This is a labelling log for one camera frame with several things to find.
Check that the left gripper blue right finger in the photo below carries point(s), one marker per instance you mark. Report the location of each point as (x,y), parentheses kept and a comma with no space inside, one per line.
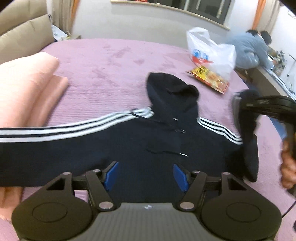
(192,184)

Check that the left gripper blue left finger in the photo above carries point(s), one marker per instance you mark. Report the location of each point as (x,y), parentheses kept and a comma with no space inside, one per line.
(99,183)

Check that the navy hoodie with white stripes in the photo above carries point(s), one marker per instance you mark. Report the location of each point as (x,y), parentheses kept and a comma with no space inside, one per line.
(146,142)

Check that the operator right hand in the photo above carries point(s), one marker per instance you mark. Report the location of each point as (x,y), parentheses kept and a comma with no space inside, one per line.
(288,167)

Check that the long desk with blue legs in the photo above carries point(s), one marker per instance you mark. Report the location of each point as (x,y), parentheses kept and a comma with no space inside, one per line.
(268,83)

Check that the red yellow snack package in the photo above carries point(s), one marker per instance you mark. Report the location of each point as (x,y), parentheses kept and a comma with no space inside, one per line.
(210,79)

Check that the white plastic shopping bag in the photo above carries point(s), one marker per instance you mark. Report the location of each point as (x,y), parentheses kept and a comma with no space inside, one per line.
(219,58)

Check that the person in blue jacket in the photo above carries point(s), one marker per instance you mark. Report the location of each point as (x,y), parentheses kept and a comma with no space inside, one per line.
(251,49)

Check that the right beige orange curtain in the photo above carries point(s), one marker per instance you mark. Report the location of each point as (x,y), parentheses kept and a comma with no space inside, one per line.
(266,15)

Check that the beige orange curtain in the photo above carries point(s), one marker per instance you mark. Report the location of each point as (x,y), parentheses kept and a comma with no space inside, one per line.
(63,14)
(266,15)

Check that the purple bed cover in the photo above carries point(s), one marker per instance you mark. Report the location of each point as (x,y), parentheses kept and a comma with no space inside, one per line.
(108,75)

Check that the folded pink blanket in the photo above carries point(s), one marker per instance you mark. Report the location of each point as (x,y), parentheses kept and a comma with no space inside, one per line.
(29,92)

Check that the cluttered bedside table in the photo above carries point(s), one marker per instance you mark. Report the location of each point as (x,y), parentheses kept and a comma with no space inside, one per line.
(59,35)

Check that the beige padded headboard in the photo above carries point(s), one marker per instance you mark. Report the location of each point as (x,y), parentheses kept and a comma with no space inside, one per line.
(25,29)

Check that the left beige orange curtain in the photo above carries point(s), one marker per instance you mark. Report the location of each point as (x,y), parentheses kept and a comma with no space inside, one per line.
(63,14)

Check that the dark window with frame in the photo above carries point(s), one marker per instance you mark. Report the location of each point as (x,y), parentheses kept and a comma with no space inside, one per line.
(211,11)

